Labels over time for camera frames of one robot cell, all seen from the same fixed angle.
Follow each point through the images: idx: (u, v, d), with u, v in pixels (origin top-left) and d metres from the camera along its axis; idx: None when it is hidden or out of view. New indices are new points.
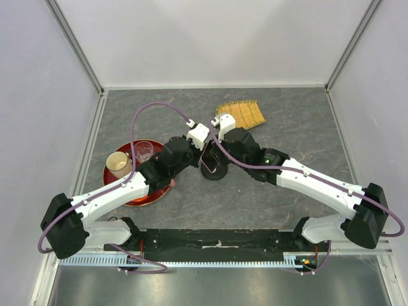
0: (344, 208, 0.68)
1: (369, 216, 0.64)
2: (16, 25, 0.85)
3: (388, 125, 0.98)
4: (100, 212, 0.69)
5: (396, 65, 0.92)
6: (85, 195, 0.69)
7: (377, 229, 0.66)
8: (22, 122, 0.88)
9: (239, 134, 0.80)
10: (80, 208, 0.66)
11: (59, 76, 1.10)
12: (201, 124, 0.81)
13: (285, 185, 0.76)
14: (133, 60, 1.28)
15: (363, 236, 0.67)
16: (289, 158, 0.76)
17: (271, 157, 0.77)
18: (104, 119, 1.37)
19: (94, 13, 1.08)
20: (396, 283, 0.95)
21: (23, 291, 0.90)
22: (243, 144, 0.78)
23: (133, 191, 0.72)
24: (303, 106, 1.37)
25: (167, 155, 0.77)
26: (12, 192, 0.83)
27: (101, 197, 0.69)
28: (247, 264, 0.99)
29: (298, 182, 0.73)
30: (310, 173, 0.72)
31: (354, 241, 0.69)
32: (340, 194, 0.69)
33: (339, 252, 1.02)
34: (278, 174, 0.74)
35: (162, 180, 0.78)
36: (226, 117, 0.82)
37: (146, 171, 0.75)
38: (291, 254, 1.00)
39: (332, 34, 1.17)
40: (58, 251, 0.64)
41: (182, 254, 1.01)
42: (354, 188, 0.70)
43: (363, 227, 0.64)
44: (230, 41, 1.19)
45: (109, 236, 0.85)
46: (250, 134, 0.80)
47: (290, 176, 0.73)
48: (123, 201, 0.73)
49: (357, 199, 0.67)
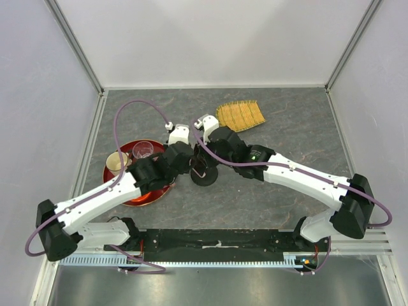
0: (331, 200, 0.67)
1: (355, 206, 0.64)
2: (17, 25, 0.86)
3: (389, 124, 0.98)
4: (87, 218, 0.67)
5: (396, 65, 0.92)
6: (69, 202, 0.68)
7: (364, 220, 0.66)
8: (22, 122, 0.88)
9: (222, 131, 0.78)
10: (63, 216, 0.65)
11: (60, 75, 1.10)
12: (178, 124, 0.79)
13: (271, 181, 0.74)
14: (133, 60, 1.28)
15: (350, 227, 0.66)
16: (275, 153, 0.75)
17: (257, 153, 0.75)
18: (104, 120, 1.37)
19: (94, 13, 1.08)
20: (396, 283, 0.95)
21: (23, 291, 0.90)
22: (228, 141, 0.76)
23: (120, 195, 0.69)
24: (303, 106, 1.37)
25: (169, 157, 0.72)
26: (11, 192, 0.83)
27: (85, 204, 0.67)
28: (247, 264, 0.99)
29: (284, 177, 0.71)
30: (296, 167, 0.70)
31: (342, 231, 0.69)
32: (326, 187, 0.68)
33: (338, 252, 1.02)
34: (264, 171, 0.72)
35: (155, 180, 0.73)
36: (209, 118, 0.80)
37: (139, 169, 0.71)
38: (291, 254, 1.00)
39: (331, 34, 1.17)
40: (50, 256, 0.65)
41: (182, 254, 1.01)
42: (338, 180, 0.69)
43: (350, 217, 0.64)
44: (230, 41, 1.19)
45: (108, 238, 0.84)
46: (234, 132, 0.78)
47: (276, 171, 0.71)
48: (112, 204, 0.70)
49: (343, 190, 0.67)
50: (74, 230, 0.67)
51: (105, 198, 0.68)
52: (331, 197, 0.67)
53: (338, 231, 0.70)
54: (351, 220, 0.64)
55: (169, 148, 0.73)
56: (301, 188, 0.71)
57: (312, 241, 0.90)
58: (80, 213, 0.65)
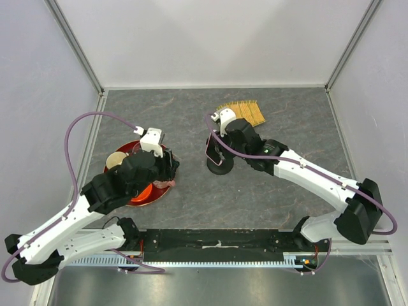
0: (338, 201, 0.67)
1: (360, 210, 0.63)
2: (16, 25, 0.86)
3: (389, 125, 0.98)
4: (50, 248, 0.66)
5: (396, 65, 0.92)
6: (30, 234, 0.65)
7: (368, 224, 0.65)
8: (22, 122, 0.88)
9: (240, 123, 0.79)
10: (23, 252, 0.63)
11: (60, 76, 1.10)
12: (150, 129, 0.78)
13: (282, 176, 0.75)
14: (133, 60, 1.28)
15: (353, 230, 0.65)
16: (288, 150, 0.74)
17: (271, 148, 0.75)
18: (103, 120, 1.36)
19: (94, 12, 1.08)
20: (396, 283, 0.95)
21: (23, 291, 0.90)
22: (243, 132, 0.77)
23: (76, 222, 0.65)
24: (303, 106, 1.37)
25: (127, 169, 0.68)
26: (11, 192, 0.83)
27: (43, 237, 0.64)
28: (247, 264, 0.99)
29: (294, 173, 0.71)
30: (306, 164, 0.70)
31: (344, 234, 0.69)
32: (334, 187, 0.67)
33: (338, 252, 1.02)
34: (275, 165, 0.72)
35: (115, 200, 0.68)
36: (226, 111, 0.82)
37: (95, 189, 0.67)
38: (291, 254, 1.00)
39: (331, 34, 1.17)
40: (29, 282, 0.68)
41: (182, 254, 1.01)
42: (348, 182, 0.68)
43: (354, 220, 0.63)
44: (230, 41, 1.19)
45: (99, 248, 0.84)
46: (250, 124, 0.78)
47: (286, 166, 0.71)
48: (73, 229, 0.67)
49: (350, 192, 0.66)
50: (43, 259, 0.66)
51: (62, 227, 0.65)
52: (337, 198, 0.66)
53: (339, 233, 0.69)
54: (354, 222, 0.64)
55: (125, 162, 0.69)
56: (308, 186, 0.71)
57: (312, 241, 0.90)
58: (38, 246, 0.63)
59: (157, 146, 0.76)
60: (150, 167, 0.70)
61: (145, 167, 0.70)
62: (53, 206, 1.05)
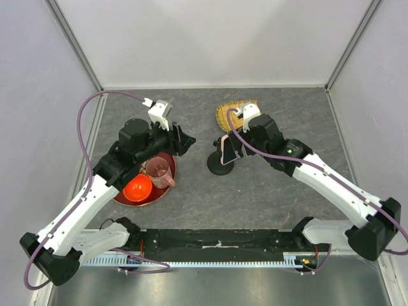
0: (357, 215, 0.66)
1: (379, 229, 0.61)
2: (16, 25, 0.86)
3: (389, 124, 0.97)
4: (74, 235, 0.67)
5: (396, 65, 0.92)
6: (50, 227, 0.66)
7: (382, 243, 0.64)
8: (23, 121, 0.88)
9: (264, 118, 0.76)
10: (48, 242, 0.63)
11: (60, 75, 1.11)
12: (159, 101, 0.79)
13: (301, 179, 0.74)
14: (133, 60, 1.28)
15: (366, 247, 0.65)
16: (313, 153, 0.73)
17: (294, 148, 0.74)
18: (104, 119, 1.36)
19: (94, 12, 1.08)
20: (396, 283, 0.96)
21: (23, 291, 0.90)
22: (266, 129, 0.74)
23: (97, 199, 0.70)
24: (303, 106, 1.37)
25: (125, 141, 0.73)
26: (11, 192, 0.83)
27: (65, 223, 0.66)
28: (247, 264, 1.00)
29: (315, 179, 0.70)
30: (330, 172, 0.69)
31: (354, 248, 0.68)
32: (356, 201, 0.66)
33: (338, 252, 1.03)
34: (297, 167, 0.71)
35: (127, 171, 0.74)
36: (250, 107, 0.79)
37: (106, 167, 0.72)
38: (291, 254, 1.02)
39: (331, 34, 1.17)
40: (56, 280, 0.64)
41: (182, 254, 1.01)
42: (371, 197, 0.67)
43: (370, 237, 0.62)
44: (229, 40, 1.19)
45: (108, 244, 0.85)
46: (274, 121, 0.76)
47: (309, 171, 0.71)
48: (92, 211, 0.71)
49: (371, 210, 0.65)
50: (66, 250, 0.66)
51: (83, 209, 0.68)
52: (357, 213, 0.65)
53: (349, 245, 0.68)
54: (370, 239, 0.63)
55: (120, 134, 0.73)
56: (327, 194, 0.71)
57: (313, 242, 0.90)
58: (63, 233, 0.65)
59: (161, 118, 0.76)
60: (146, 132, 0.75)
61: (142, 133, 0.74)
62: (52, 205, 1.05)
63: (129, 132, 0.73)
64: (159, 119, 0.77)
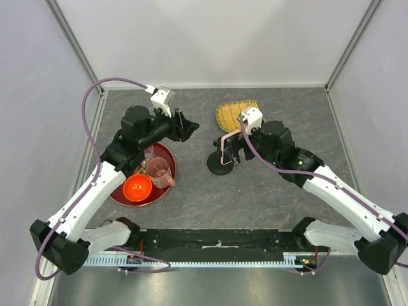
0: (369, 230, 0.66)
1: (393, 245, 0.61)
2: (16, 26, 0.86)
3: (389, 124, 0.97)
4: (84, 221, 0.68)
5: (396, 64, 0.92)
6: (60, 213, 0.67)
7: (394, 258, 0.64)
8: (23, 121, 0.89)
9: (279, 128, 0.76)
10: (60, 227, 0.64)
11: (60, 75, 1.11)
12: (160, 88, 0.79)
13: (310, 190, 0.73)
14: (133, 60, 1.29)
15: (377, 261, 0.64)
16: (324, 165, 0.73)
17: (305, 160, 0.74)
18: (104, 119, 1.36)
19: (94, 13, 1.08)
20: (396, 283, 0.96)
21: (23, 291, 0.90)
22: (281, 139, 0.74)
23: (106, 184, 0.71)
24: (303, 106, 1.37)
25: (129, 129, 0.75)
26: (11, 192, 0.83)
27: (77, 208, 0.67)
28: (247, 264, 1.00)
29: (327, 192, 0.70)
30: (342, 186, 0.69)
31: (364, 261, 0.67)
32: (368, 217, 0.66)
33: (338, 252, 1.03)
34: (308, 180, 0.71)
35: (134, 157, 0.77)
36: (253, 111, 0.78)
37: (113, 154, 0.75)
38: (291, 254, 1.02)
39: (331, 34, 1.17)
40: (66, 268, 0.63)
41: (182, 254, 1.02)
42: (383, 213, 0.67)
43: (382, 252, 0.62)
44: (230, 41, 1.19)
45: (112, 240, 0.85)
46: (289, 131, 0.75)
47: (320, 184, 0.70)
48: (101, 197, 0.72)
49: (384, 225, 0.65)
50: (77, 236, 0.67)
51: (94, 194, 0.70)
52: (370, 229, 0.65)
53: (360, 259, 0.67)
54: (382, 254, 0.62)
55: (123, 122, 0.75)
56: (338, 207, 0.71)
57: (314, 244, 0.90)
58: (75, 217, 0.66)
59: (163, 104, 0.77)
60: (147, 118, 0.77)
61: (143, 119, 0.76)
62: (52, 206, 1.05)
63: (131, 120, 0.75)
64: (161, 106, 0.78)
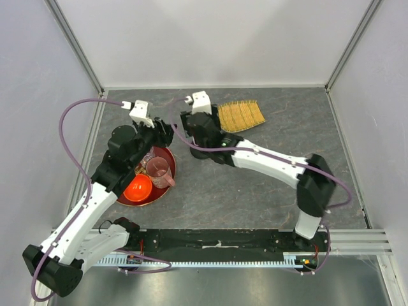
0: (291, 180, 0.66)
1: (311, 183, 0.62)
2: (16, 25, 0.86)
3: (389, 124, 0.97)
4: (78, 243, 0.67)
5: (396, 65, 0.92)
6: (53, 236, 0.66)
7: (323, 197, 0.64)
8: (22, 121, 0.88)
9: (201, 116, 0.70)
10: (53, 251, 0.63)
11: (59, 74, 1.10)
12: (137, 101, 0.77)
13: (240, 166, 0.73)
14: (133, 60, 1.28)
15: (311, 204, 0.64)
16: (244, 139, 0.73)
17: (229, 141, 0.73)
18: (103, 119, 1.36)
19: (93, 11, 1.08)
20: (396, 283, 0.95)
21: (23, 291, 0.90)
22: (204, 129, 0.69)
23: (98, 205, 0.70)
24: (303, 106, 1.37)
25: (116, 150, 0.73)
26: (12, 193, 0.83)
27: (69, 231, 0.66)
28: (247, 264, 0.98)
29: (249, 160, 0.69)
30: (260, 150, 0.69)
31: (304, 210, 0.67)
32: (285, 167, 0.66)
33: (338, 252, 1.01)
34: (233, 156, 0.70)
35: (125, 176, 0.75)
36: (203, 97, 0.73)
37: (104, 174, 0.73)
38: (291, 254, 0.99)
39: (331, 34, 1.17)
40: (60, 291, 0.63)
41: (182, 254, 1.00)
42: (298, 159, 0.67)
43: (306, 194, 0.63)
44: (229, 40, 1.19)
45: (111, 245, 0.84)
46: (211, 118, 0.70)
47: (241, 155, 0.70)
48: (94, 218, 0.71)
49: (300, 169, 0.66)
50: (71, 258, 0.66)
51: (85, 216, 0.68)
52: (289, 176, 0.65)
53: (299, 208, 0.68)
54: (307, 196, 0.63)
55: (111, 144, 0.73)
56: (265, 171, 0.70)
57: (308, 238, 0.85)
58: (67, 240, 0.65)
59: (145, 119, 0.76)
60: (134, 138, 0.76)
61: (129, 139, 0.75)
62: (52, 206, 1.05)
63: (118, 141, 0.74)
64: (143, 120, 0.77)
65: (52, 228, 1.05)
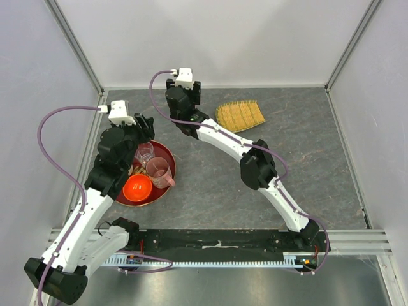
0: (237, 155, 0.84)
1: (251, 160, 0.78)
2: (16, 25, 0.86)
3: (389, 124, 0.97)
4: (78, 250, 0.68)
5: (396, 64, 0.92)
6: (53, 246, 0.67)
7: (260, 173, 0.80)
8: (23, 120, 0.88)
9: (178, 92, 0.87)
10: (55, 261, 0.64)
11: (59, 74, 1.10)
12: (113, 102, 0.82)
13: (203, 139, 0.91)
14: (133, 60, 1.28)
15: (251, 178, 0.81)
16: (209, 118, 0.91)
17: (196, 117, 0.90)
18: (104, 119, 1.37)
19: (93, 11, 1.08)
20: (396, 284, 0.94)
21: (23, 291, 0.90)
22: (178, 102, 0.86)
23: (95, 211, 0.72)
24: (303, 106, 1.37)
25: (107, 153, 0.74)
26: (11, 192, 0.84)
27: (69, 239, 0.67)
28: (247, 264, 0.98)
29: (210, 136, 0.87)
30: (219, 129, 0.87)
31: (248, 183, 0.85)
32: (236, 146, 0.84)
33: (338, 252, 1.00)
34: (197, 131, 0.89)
35: (118, 179, 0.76)
36: (187, 73, 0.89)
37: (97, 179, 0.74)
38: (291, 254, 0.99)
39: (331, 34, 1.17)
40: (67, 299, 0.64)
41: (182, 254, 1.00)
42: (247, 140, 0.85)
43: (248, 169, 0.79)
44: (230, 41, 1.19)
45: (113, 247, 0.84)
46: (187, 95, 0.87)
47: (205, 131, 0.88)
48: (92, 224, 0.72)
49: (247, 148, 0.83)
50: (74, 266, 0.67)
51: (83, 222, 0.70)
52: (236, 153, 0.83)
53: (245, 182, 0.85)
54: (248, 171, 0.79)
55: (101, 147, 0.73)
56: (220, 147, 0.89)
57: (300, 233, 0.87)
58: (69, 248, 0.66)
59: (127, 118, 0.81)
60: (123, 139, 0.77)
61: (119, 142, 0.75)
62: (52, 205, 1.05)
63: (109, 144, 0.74)
64: (123, 118, 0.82)
65: (52, 228, 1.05)
